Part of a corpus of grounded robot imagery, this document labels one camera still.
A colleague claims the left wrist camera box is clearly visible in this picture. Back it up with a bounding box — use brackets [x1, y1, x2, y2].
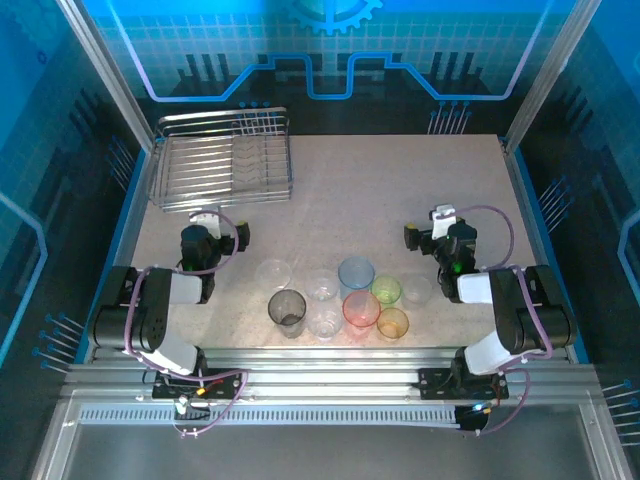
[191, 205, 222, 240]

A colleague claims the aluminium rail beam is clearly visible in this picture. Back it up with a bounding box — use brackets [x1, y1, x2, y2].
[64, 347, 601, 401]

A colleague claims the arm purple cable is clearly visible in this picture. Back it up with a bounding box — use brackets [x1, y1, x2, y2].
[122, 208, 250, 440]
[452, 204, 554, 436]

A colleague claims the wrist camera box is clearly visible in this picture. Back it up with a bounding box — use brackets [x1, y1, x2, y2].
[191, 205, 222, 240]
[430, 203, 459, 241]

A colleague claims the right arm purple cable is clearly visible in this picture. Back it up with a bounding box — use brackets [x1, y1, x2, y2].
[452, 204, 554, 436]

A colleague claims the red plastic cup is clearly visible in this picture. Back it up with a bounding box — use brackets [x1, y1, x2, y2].
[342, 290, 382, 337]

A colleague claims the grey smoked plastic cup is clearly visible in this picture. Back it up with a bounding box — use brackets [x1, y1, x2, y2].
[267, 289, 308, 340]

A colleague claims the orange plastic cup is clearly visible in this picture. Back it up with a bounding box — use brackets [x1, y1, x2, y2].
[376, 307, 411, 342]

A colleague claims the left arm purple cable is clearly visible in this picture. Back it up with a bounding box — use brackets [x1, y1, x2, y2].
[122, 208, 250, 440]

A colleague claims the aluminium frame post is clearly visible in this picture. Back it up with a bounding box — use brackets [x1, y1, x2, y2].
[54, 0, 157, 154]
[502, 0, 604, 154]

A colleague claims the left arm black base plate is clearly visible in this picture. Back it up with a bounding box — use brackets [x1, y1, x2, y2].
[151, 367, 245, 401]

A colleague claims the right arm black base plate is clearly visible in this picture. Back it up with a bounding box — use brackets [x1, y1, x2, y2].
[417, 367, 510, 401]

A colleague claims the clear plastic cup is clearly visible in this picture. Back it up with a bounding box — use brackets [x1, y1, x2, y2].
[304, 269, 340, 302]
[399, 272, 434, 309]
[254, 258, 293, 292]
[306, 307, 345, 342]

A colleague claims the blue plastic cup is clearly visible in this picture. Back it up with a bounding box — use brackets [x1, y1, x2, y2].
[337, 256, 376, 301]

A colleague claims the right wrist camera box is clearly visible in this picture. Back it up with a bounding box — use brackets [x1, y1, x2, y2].
[430, 203, 459, 241]

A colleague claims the metal wire dish rack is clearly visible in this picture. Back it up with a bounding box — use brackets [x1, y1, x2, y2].
[148, 105, 295, 214]

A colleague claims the green plastic cup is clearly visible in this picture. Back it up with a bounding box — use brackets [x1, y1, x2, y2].
[370, 274, 403, 307]

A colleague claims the steel front panel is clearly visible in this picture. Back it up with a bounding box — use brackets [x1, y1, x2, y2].
[29, 389, 631, 480]

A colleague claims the slotted grey cable duct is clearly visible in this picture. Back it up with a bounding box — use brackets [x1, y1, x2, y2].
[78, 407, 461, 427]

